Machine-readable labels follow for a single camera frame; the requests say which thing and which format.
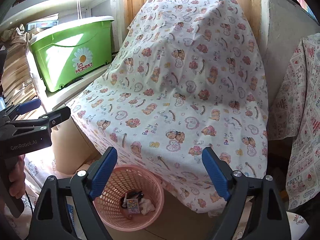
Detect beige cloth bag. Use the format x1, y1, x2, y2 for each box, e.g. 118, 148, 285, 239
1, 24, 32, 50

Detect pink plastic mesh basket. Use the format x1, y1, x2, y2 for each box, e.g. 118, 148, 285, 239
92, 165, 165, 232

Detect blue flat box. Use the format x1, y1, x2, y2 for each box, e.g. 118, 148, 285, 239
27, 21, 60, 30

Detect pink cartoon print mat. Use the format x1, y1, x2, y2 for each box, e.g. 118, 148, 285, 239
24, 152, 60, 205

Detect purple checked tissue pack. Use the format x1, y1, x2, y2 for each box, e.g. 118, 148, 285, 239
126, 199, 140, 215

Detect white tissue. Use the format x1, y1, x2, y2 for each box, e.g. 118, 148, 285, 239
140, 199, 156, 215

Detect white shelf unit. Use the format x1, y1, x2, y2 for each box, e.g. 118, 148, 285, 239
0, 0, 125, 55

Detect bear print cloth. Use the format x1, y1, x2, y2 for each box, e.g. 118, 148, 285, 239
66, 0, 269, 218

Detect green plastic storage bin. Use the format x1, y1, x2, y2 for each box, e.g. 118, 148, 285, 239
29, 16, 115, 93

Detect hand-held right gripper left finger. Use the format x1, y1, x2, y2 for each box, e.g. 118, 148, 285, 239
30, 146, 118, 240

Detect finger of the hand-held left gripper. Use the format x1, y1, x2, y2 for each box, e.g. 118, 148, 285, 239
0, 99, 42, 123
2, 106, 72, 130

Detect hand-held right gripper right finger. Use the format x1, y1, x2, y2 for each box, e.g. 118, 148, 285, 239
201, 146, 292, 240

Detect person's left hand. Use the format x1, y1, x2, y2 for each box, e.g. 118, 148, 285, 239
9, 155, 27, 197

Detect low beige cabinet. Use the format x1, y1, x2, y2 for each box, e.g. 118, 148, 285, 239
45, 62, 118, 175

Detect patchwork print cloth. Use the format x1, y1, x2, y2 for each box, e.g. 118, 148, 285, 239
267, 33, 320, 210

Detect colourful hanging clothes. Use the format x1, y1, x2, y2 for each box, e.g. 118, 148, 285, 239
291, 0, 315, 13

